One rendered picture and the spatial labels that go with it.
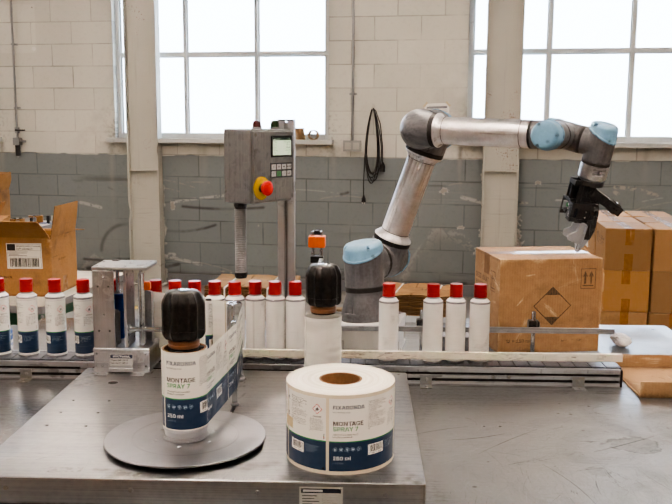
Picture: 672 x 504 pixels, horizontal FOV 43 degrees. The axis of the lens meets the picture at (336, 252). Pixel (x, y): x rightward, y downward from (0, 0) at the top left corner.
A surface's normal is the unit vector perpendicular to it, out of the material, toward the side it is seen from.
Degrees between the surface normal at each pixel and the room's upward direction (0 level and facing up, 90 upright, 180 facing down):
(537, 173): 90
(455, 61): 90
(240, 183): 90
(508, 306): 90
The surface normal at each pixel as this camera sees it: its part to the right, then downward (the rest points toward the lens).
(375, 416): 0.64, 0.11
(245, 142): -0.60, 0.11
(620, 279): -0.16, 0.11
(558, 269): 0.13, 0.14
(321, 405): -0.38, 0.14
